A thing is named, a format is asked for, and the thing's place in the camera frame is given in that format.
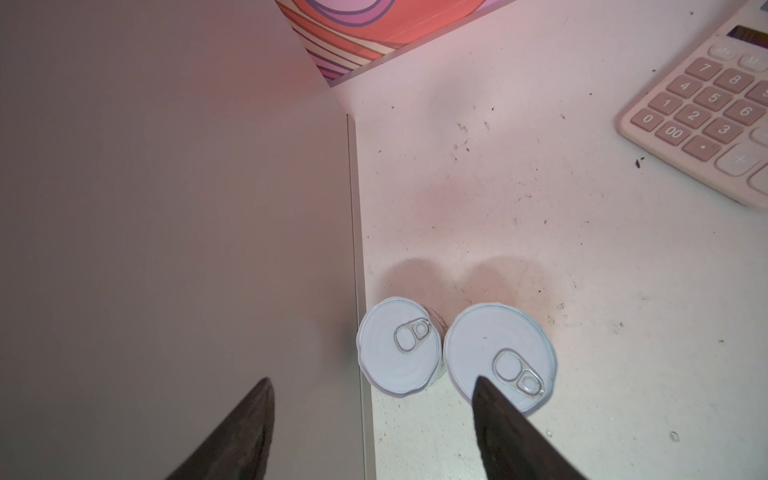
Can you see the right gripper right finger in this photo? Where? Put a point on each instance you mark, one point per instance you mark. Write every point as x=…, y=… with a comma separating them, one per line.
x=510, y=446

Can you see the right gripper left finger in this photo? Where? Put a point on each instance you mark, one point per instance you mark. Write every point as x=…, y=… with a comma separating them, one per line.
x=234, y=438

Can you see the yellow label can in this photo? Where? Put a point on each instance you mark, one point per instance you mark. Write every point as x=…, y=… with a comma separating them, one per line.
x=507, y=347

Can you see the pull-tab can beside cabinet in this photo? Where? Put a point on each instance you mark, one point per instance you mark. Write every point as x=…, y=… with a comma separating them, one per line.
x=400, y=346

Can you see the pink calculator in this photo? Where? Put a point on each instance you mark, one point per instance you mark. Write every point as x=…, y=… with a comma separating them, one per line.
x=708, y=116

